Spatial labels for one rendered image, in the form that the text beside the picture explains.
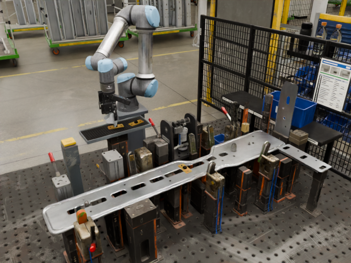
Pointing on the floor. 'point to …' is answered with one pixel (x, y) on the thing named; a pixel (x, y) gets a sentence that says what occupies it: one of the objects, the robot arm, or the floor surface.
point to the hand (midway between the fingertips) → (115, 123)
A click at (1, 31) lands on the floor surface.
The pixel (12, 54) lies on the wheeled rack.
